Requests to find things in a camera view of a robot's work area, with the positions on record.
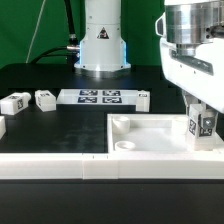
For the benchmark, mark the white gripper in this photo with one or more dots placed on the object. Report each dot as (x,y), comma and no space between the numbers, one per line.
(204,80)

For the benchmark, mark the white square tabletop part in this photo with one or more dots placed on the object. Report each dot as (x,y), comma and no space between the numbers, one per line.
(153,134)

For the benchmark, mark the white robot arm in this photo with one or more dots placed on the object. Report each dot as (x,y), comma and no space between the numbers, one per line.
(191,48)

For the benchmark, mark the white part left edge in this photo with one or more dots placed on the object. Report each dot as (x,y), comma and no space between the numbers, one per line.
(2,126)

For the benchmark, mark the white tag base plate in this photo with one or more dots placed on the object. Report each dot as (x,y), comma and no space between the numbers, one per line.
(97,97)

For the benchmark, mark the white L-shaped obstacle wall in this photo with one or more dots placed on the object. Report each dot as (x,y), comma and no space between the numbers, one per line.
(70,166)

